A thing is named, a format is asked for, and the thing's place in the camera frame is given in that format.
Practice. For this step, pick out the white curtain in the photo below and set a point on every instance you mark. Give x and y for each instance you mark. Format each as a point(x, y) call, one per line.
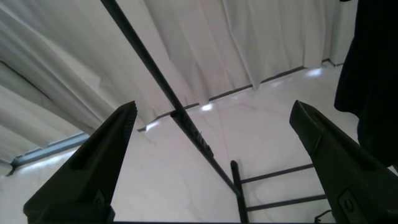
point(217, 37)

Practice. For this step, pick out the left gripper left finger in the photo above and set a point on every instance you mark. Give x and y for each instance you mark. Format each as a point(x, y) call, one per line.
point(84, 174)

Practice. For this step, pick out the black clothes rack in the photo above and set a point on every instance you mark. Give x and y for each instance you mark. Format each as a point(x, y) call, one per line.
point(162, 81)

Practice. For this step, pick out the black short-sleeved shirt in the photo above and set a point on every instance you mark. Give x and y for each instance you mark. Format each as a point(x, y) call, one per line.
point(373, 77)

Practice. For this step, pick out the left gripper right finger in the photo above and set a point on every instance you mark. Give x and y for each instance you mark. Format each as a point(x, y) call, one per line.
point(348, 174)

